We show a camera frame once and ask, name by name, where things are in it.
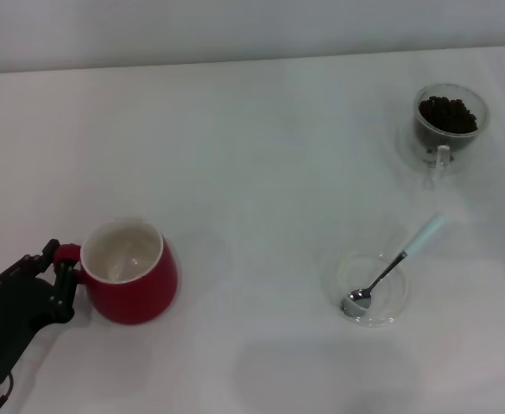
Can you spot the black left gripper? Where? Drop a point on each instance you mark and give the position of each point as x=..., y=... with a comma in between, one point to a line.
x=10, y=319

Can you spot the red ceramic mug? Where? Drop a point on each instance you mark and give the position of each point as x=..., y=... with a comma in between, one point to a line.
x=140, y=302

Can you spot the coffee beans pile in glass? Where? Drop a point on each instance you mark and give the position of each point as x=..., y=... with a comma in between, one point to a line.
x=448, y=114

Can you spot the clear glass saucer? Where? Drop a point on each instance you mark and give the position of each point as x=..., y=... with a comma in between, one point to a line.
x=407, y=152
x=391, y=302

